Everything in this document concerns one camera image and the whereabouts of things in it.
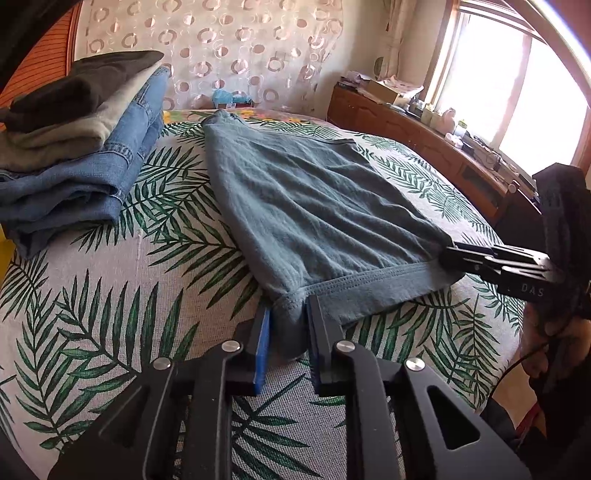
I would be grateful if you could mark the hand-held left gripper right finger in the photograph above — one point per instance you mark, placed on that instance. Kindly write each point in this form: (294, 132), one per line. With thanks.
(319, 341)

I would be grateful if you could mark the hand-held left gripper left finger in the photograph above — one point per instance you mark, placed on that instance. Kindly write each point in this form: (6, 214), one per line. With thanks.
(262, 346)

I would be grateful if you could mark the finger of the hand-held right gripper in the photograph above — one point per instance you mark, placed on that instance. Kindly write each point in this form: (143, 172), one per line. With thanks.
(466, 264)
(508, 254)

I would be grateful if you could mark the blue-grey t-shirt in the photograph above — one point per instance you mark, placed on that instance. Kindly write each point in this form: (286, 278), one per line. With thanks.
(314, 207)

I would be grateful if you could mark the folded grey pants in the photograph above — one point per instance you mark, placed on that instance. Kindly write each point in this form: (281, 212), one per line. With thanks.
(78, 134)

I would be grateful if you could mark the folded black pants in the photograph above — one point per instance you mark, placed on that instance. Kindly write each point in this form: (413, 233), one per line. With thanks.
(78, 92)

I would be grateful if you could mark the person's right hand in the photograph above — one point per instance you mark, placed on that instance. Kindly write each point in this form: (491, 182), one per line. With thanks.
(570, 334)

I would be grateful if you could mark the leaf-print bed sheet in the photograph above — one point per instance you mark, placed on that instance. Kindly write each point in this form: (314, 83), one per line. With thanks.
(138, 300)

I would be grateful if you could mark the wooden sideboard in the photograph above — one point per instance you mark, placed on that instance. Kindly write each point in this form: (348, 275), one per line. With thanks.
(415, 138)

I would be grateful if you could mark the white bottle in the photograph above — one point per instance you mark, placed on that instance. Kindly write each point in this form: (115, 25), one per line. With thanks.
(449, 121)

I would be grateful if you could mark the window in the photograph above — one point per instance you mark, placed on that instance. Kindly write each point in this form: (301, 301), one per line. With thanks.
(508, 83)

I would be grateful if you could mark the cardboard box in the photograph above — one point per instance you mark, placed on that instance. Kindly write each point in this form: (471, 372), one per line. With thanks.
(378, 92)

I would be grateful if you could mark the person's dark clothing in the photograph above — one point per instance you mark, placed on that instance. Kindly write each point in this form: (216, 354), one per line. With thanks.
(545, 443)

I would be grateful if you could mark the stack of books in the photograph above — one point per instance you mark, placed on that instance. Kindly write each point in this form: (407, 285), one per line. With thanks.
(346, 85)

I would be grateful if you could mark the folded blue jeans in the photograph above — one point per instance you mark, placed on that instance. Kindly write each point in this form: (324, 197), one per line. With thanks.
(83, 198)

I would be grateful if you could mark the pale window curtain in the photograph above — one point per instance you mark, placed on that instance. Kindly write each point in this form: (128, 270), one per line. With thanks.
(395, 41)

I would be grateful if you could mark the floral blanket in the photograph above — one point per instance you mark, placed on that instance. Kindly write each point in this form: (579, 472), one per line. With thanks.
(184, 115)

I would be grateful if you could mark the blue toy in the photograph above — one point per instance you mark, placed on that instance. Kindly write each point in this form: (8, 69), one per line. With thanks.
(231, 98)

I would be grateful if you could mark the yellow cloth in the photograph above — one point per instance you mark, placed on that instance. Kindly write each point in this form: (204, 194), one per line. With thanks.
(2, 251)

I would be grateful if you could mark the circle-patterned sheer curtain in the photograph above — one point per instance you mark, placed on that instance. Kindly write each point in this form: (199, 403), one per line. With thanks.
(221, 50)

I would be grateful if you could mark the wooden slatted wardrobe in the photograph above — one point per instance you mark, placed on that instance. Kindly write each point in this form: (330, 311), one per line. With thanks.
(41, 50)

